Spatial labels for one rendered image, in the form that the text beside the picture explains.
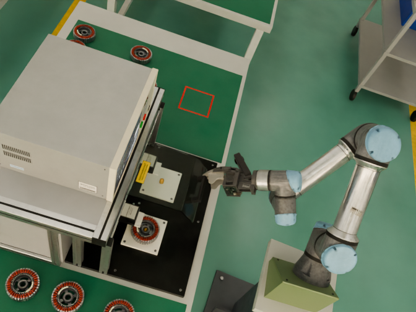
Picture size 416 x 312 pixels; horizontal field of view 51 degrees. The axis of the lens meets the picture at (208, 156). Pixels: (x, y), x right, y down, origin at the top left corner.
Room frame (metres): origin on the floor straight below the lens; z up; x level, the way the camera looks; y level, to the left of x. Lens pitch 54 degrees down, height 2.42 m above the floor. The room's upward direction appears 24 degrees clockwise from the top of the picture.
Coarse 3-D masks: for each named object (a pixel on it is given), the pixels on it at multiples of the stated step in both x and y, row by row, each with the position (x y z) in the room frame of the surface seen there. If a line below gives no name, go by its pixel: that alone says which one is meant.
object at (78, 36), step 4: (80, 24) 1.63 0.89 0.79; (84, 24) 1.64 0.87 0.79; (76, 28) 1.59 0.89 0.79; (80, 28) 1.61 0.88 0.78; (84, 28) 1.63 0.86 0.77; (88, 28) 1.63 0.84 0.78; (92, 28) 1.64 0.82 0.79; (76, 32) 1.57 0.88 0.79; (84, 32) 1.61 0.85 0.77; (88, 32) 1.63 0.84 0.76; (92, 32) 1.61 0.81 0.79; (76, 36) 1.55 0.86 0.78; (80, 36) 1.56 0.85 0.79; (84, 36) 1.57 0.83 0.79; (88, 36) 1.58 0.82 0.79; (92, 36) 1.59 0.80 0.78; (72, 40) 1.50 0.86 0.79; (76, 40) 1.52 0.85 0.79; (80, 40) 1.55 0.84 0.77; (84, 40) 1.55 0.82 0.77; (88, 40) 1.56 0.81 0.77; (92, 40) 1.59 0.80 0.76; (80, 44) 1.51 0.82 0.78; (84, 44) 1.52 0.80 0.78
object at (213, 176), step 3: (207, 171) 0.91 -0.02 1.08; (210, 171) 0.91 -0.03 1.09; (204, 174) 0.90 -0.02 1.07; (207, 174) 0.90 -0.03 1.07; (210, 174) 0.90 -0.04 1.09; (213, 174) 0.90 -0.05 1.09; (216, 174) 0.90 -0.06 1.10; (219, 174) 0.90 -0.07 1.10; (222, 174) 0.90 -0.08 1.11; (210, 177) 0.89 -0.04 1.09; (213, 177) 0.89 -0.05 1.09; (216, 177) 0.89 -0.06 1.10; (219, 177) 0.89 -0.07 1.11; (222, 177) 0.89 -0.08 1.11; (210, 180) 0.87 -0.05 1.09; (213, 180) 0.88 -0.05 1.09; (210, 183) 0.86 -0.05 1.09
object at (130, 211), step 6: (126, 204) 0.73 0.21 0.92; (132, 204) 0.74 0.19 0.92; (126, 210) 0.71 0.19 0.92; (132, 210) 0.72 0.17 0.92; (138, 210) 0.73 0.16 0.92; (126, 216) 0.69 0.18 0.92; (132, 216) 0.70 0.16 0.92; (138, 216) 0.73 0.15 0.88; (126, 222) 0.68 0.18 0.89; (132, 222) 0.68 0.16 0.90; (138, 222) 0.70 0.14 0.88
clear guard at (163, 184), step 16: (160, 160) 0.88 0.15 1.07; (176, 160) 0.91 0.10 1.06; (192, 160) 0.94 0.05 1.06; (160, 176) 0.82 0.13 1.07; (176, 176) 0.84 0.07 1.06; (192, 176) 0.87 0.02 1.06; (128, 192) 0.71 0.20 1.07; (144, 192) 0.73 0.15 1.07; (160, 192) 0.76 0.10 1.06; (176, 192) 0.78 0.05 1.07; (192, 192) 0.82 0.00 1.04; (176, 208) 0.73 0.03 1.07; (192, 208) 0.77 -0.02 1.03
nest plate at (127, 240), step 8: (144, 216) 0.78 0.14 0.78; (128, 224) 0.72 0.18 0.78; (160, 224) 0.78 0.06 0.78; (128, 232) 0.69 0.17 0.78; (160, 232) 0.75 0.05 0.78; (128, 240) 0.66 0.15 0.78; (160, 240) 0.72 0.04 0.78; (136, 248) 0.65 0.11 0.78; (144, 248) 0.66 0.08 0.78; (152, 248) 0.67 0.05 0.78
